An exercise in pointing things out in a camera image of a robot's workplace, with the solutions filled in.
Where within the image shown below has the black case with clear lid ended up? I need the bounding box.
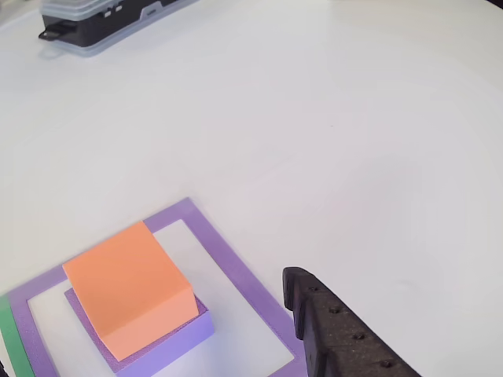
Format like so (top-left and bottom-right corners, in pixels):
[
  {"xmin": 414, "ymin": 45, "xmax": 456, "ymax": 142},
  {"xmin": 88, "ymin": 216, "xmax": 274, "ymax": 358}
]
[{"xmin": 37, "ymin": 0, "xmax": 201, "ymax": 59}]

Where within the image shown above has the purple square frame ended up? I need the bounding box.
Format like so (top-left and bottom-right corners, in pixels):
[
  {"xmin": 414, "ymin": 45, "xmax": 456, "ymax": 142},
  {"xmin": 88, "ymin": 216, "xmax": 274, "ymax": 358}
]
[{"xmin": 6, "ymin": 196, "xmax": 307, "ymax": 377}]

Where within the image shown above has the purple square block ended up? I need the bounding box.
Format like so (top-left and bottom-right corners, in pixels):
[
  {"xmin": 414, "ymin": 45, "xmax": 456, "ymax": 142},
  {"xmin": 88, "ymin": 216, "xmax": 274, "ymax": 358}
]
[{"xmin": 64, "ymin": 287, "xmax": 216, "ymax": 377}]

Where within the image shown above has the green square frame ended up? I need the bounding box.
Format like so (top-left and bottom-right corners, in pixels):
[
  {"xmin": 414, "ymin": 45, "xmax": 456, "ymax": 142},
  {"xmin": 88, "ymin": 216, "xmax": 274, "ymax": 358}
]
[{"xmin": 0, "ymin": 294, "xmax": 35, "ymax": 377}]

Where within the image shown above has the orange square block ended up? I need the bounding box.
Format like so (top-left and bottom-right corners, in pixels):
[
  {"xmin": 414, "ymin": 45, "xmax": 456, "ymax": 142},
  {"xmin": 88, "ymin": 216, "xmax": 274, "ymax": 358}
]
[{"xmin": 61, "ymin": 220, "xmax": 200, "ymax": 362}]

